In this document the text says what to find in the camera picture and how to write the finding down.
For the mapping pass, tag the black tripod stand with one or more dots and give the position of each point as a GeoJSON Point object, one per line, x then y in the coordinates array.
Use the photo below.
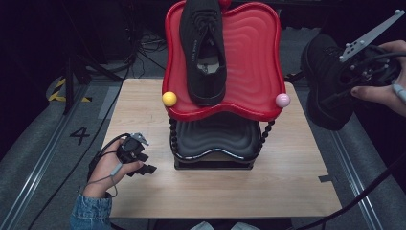
{"type": "Point", "coordinates": [295, 77]}
{"type": "Point", "coordinates": [69, 83]}

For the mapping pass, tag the red ball knob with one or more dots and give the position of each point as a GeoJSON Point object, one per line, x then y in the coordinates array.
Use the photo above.
{"type": "Point", "coordinates": [226, 3]}

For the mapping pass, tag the metal floor rail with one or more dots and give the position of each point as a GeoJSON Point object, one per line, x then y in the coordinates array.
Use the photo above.
{"type": "Point", "coordinates": [41, 159]}
{"type": "Point", "coordinates": [354, 182]}

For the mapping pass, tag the pink ball knob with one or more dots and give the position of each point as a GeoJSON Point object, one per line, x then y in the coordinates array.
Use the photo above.
{"type": "Point", "coordinates": [283, 100]}

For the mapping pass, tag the person's right hand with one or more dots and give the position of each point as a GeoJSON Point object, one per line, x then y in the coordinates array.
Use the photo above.
{"type": "Point", "coordinates": [386, 96]}

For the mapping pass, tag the yellow and black floor tape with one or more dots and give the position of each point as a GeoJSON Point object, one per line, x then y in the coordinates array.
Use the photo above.
{"type": "Point", "coordinates": [56, 95]}

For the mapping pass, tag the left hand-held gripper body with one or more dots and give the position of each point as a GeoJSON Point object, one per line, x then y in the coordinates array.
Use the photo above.
{"type": "Point", "coordinates": [130, 148]}

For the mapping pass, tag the grey tape piece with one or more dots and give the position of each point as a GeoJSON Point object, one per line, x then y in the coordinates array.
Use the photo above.
{"type": "Point", "coordinates": [326, 179]}

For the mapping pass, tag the red and black tiered rack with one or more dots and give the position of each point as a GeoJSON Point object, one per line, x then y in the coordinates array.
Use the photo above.
{"type": "Point", "coordinates": [252, 64]}

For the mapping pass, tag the yellow ball knob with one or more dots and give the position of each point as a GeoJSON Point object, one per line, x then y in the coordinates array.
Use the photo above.
{"type": "Point", "coordinates": [169, 99]}

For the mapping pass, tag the black knit sneaker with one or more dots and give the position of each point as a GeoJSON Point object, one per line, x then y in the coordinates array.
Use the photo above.
{"type": "Point", "coordinates": [322, 73]}
{"type": "Point", "coordinates": [204, 86]}

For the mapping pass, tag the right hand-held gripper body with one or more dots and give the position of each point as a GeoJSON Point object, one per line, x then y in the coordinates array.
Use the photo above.
{"type": "Point", "coordinates": [370, 64]}

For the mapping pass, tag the person's left hand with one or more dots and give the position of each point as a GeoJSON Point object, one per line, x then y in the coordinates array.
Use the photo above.
{"type": "Point", "coordinates": [102, 172]}

